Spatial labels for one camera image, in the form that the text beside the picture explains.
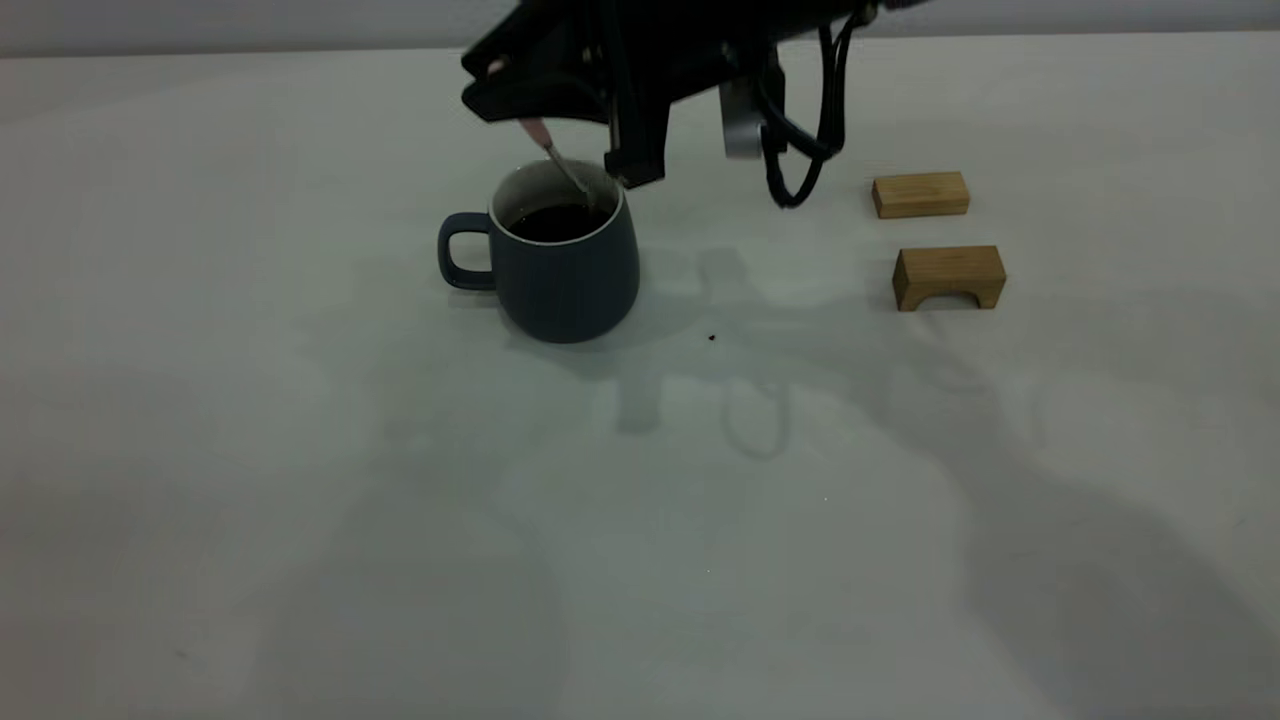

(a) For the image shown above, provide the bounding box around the dark grey ceramic mug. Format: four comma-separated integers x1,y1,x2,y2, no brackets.
437,158,642,346

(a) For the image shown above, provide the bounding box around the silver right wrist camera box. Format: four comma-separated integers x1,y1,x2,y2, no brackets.
719,78,769,160

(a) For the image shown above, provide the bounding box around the arched wooden block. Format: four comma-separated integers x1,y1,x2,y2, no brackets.
892,245,1007,313

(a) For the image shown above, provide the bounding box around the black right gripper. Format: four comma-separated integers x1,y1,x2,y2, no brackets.
460,0,791,192

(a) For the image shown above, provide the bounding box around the flat wooden block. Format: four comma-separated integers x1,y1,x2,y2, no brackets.
872,171,971,220

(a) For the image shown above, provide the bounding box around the black right camera cable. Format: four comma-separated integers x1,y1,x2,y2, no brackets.
752,10,867,161
762,20,839,210

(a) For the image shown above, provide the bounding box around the pink handled metal spoon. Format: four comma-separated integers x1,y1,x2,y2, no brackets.
488,58,598,213

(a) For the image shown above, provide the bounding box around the dark coffee liquid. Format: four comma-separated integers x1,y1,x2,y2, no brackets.
508,203,601,244

